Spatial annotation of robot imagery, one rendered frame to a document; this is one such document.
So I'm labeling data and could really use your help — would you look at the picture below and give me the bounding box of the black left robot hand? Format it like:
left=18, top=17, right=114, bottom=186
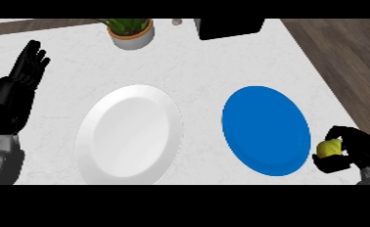
left=0, top=39, right=52, bottom=137

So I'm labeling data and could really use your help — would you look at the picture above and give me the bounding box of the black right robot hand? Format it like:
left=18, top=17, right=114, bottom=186
left=311, top=125, right=370, bottom=174

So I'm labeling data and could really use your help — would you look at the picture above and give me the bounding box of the yellow-green pear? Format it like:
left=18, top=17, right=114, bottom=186
left=315, top=138, right=343, bottom=159

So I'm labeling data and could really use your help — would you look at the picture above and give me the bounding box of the white oval plate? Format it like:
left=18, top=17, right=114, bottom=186
left=74, top=84, right=183, bottom=186

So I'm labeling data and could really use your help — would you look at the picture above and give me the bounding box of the black appliance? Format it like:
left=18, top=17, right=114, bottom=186
left=194, top=19, right=266, bottom=41

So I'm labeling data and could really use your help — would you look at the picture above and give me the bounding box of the potted green plant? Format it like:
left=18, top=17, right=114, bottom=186
left=95, top=19, right=155, bottom=51

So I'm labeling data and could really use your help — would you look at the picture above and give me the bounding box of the blue oval plate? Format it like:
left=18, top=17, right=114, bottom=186
left=220, top=85, right=312, bottom=177

